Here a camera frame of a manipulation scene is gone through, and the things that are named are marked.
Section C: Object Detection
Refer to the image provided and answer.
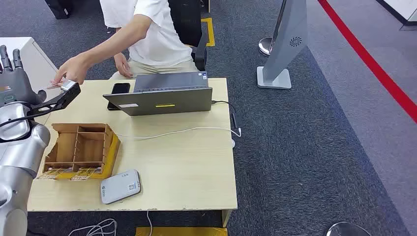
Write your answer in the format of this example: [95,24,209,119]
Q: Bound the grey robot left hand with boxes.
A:
[0,45,47,108]

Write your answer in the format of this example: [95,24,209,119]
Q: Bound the person's left hand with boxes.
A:
[51,54,91,86]

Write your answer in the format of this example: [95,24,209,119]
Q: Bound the person's right hand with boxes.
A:
[113,53,134,79]

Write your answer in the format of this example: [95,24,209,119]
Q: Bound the person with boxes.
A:
[50,0,204,86]

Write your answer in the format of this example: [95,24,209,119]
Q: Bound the black smartphone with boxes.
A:
[107,83,131,111]

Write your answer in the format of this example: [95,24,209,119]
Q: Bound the white cabinet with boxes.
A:
[0,36,61,102]

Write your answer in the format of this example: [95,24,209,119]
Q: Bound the grey laptop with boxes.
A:
[103,71,213,117]

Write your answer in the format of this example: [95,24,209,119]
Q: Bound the black bag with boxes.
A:
[44,0,74,20]

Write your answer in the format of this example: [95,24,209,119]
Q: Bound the black office chair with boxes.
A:
[168,0,209,72]

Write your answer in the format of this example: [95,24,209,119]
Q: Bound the yellow floor tape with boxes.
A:
[135,226,229,236]
[187,18,216,47]

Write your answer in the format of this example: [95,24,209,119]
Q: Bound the small black dongle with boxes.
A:
[232,112,244,129]

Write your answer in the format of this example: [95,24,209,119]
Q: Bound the chrome stanchion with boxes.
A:
[258,0,287,57]
[326,222,372,236]

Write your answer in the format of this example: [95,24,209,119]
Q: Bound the grey sign stand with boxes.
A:
[256,0,308,90]

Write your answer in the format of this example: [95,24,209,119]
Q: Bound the red floor tape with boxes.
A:
[317,0,417,124]

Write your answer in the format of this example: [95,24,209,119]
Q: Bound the pale wrist camera on bracket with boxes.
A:
[27,80,82,118]

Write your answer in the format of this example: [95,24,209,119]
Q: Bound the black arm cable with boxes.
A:
[0,106,62,144]

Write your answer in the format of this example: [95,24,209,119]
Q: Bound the black laptop cable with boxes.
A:
[211,100,237,115]

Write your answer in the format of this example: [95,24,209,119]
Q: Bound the long white cable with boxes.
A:
[116,126,242,141]

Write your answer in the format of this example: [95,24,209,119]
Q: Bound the looped white floor cables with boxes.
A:
[68,218,118,236]

